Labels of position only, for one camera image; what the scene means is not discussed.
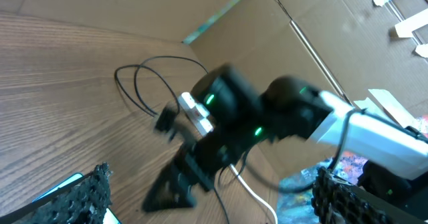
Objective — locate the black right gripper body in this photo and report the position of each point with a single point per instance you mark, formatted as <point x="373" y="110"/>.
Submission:
<point x="198" y="160"/>

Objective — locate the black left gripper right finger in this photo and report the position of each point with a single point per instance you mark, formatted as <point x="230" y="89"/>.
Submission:
<point x="336" y="200"/>

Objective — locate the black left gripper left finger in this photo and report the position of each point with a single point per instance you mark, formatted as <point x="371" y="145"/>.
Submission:
<point x="84" y="200"/>

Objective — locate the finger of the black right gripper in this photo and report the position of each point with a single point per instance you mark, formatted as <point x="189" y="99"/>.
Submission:
<point x="171" y="190"/>

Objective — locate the blue Galaxy S24 smartphone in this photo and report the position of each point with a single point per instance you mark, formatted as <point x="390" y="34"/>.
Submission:
<point x="109" y="217"/>

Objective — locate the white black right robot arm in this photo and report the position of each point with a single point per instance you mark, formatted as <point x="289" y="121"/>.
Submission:
<point x="222" y="118"/>

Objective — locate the white power extension strip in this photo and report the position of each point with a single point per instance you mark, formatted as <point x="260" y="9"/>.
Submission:
<point x="196" y="112"/>

